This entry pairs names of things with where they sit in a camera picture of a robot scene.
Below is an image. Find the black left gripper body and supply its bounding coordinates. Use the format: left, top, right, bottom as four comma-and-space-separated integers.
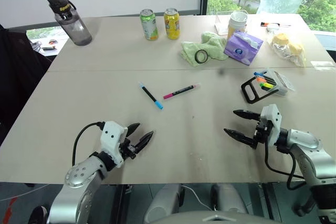
119, 136, 140, 160

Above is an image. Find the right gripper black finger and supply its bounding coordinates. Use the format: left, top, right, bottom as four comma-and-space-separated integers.
233, 109, 262, 122
223, 128, 258, 151

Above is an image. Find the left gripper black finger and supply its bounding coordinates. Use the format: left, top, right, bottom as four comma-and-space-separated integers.
127, 123, 141, 138
134, 130, 155, 155

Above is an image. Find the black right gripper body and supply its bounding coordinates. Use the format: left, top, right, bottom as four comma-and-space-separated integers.
253, 119, 272, 143

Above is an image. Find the pack of coloured highlighter pens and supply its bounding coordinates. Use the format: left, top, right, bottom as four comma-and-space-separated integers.
240, 67, 296, 104

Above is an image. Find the yellow-green highlighter marker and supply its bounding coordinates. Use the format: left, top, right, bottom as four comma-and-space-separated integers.
259, 82, 278, 90

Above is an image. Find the blue capped black marker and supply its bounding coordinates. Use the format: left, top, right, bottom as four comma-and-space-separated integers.
138, 81, 164, 111

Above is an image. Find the black pen with pink cap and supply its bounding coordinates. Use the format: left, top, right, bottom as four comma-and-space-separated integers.
162, 82, 202, 101

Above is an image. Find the clear plastic container with cup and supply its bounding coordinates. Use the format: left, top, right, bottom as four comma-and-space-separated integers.
214, 9, 249, 36

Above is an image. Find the black table leg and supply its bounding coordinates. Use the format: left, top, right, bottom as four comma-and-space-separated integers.
111, 184, 133, 224
258, 182, 284, 220

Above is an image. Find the grey rounded robot leg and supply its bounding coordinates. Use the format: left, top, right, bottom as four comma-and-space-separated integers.
211, 183, 249, 215
143, 183, 185, 224

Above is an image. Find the purple tissue pack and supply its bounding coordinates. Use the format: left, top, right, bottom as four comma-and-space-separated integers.
223, 30, 264, 67

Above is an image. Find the light green towel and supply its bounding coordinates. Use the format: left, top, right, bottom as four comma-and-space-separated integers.
180, 31, 229, 68

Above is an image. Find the black tape roll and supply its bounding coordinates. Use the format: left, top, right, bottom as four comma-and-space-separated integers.
194, 49, 209, 65

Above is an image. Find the plastic bag of yellow cakes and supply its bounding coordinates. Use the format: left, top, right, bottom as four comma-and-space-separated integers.
267, 33, 308, 68

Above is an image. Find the grey robot torso edge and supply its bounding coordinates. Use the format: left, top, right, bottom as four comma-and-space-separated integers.
167, 210, 285, 224

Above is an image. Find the white and yellow cup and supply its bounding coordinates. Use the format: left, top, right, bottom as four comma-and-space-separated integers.
227, 11, 248, 40

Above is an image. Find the green drink can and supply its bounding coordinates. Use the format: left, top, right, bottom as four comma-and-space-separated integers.
139, 8, 160, 41

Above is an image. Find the yellow drink can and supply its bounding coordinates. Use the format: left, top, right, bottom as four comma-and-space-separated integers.
163, 7, 182, 40

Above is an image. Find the black shoe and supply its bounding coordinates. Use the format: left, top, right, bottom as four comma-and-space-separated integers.
27, 205, 49, 224

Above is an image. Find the grey water bottle, black lid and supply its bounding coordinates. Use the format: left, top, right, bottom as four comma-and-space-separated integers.
45, 0, 93, 47

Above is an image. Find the low side table with clutter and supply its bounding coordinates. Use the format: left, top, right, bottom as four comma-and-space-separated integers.
26, 28, 69, 57

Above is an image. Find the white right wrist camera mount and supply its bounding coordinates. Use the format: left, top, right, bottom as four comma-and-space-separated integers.
259, 104, 282, 145

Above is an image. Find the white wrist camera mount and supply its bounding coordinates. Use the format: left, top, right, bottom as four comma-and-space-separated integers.
259, 104, 282, 145
100, 121, 129, 168

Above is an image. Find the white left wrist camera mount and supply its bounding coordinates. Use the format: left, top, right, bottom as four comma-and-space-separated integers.
100, 121, 129, 168

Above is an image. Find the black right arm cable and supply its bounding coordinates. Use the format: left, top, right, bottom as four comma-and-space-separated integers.
264, 140, 307, 191

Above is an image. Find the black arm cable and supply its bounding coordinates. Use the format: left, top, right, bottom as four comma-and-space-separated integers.
71, 121, 106, 167
264, 140, 307, 191

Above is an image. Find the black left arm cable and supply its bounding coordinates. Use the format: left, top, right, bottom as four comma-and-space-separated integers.
71, 121, 106, 167

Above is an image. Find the thin white cable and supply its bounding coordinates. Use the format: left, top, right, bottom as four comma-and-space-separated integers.
181, 185, 214, 212

